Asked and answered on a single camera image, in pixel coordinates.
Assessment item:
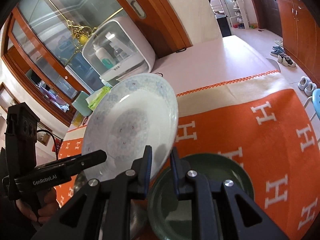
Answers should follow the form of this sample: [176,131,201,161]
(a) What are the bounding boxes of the wooden wardrobe cabinets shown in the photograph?
[277,0,319,85]

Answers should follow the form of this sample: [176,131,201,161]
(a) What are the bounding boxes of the white sterilizer cabinet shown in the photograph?
[82,16,156,83]

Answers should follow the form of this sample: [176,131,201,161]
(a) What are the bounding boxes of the mint green canister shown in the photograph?
[72,90,93,117]

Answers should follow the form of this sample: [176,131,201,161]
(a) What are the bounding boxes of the yellow glass jar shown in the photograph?
[71,112,84,127]

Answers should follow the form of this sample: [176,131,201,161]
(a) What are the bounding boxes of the orange H pattern blanket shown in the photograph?
[58,70,319,239]

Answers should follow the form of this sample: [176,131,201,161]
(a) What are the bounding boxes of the wooden glass door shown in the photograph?
[1,0,191,126]

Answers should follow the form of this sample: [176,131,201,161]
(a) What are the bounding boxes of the person's left hand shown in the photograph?
[16,187,59,224]

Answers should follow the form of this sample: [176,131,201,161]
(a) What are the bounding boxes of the green plate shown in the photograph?
[148,153,254,239]

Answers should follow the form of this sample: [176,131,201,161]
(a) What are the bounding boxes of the black cable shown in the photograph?
[36,129,60,163]

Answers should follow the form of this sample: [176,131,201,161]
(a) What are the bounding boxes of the green tissue pack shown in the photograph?
[86,86,111,111]

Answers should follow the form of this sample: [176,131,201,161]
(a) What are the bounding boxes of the large white plate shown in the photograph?
[98,200,148,240]

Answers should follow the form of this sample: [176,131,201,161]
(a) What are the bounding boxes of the white blue floral plate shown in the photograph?
[81,73,178,181]

